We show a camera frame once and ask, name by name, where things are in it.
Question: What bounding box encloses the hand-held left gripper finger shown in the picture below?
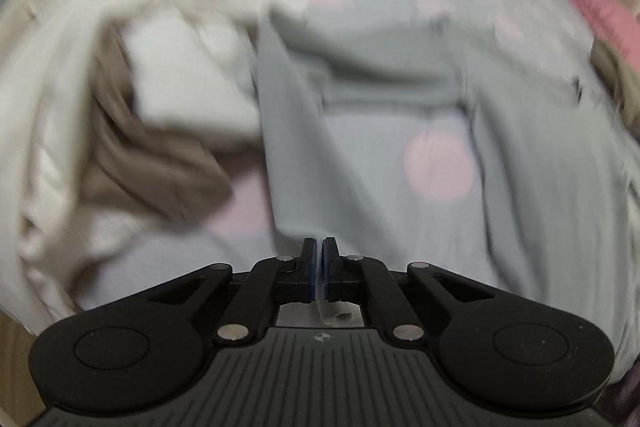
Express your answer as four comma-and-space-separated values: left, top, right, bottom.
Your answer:
140, 237, 319, 348
320, 236, 501, 348

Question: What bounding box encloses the grey garment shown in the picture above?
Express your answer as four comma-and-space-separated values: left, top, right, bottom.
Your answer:
250, 14, 638, 323

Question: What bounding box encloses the brown garment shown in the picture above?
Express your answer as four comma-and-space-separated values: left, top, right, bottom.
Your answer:
82, 27, 233, 228

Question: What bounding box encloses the khaki pillow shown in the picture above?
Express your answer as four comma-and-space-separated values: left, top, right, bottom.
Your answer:
590, 39, 640, 132

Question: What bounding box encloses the white garment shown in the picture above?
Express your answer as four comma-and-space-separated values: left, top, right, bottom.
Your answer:
0, 0, 308, 323

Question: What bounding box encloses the pink cloth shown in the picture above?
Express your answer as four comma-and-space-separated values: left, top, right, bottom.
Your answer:
557, 0, 640, 52

